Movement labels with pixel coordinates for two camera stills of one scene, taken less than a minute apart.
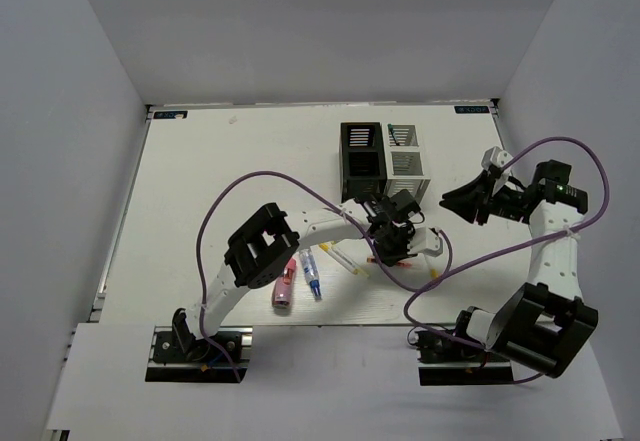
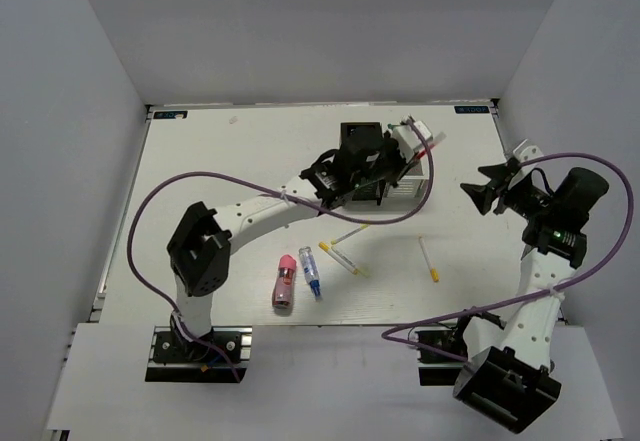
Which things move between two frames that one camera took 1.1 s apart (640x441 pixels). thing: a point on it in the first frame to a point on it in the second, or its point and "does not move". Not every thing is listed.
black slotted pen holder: [362, 160] does not move
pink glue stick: [283, 286] does not move
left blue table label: [169, 114] does not move
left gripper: [389, 259] to [389, 143]
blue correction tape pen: [310, 271] does not move
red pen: [402, 264] to [437, 140]
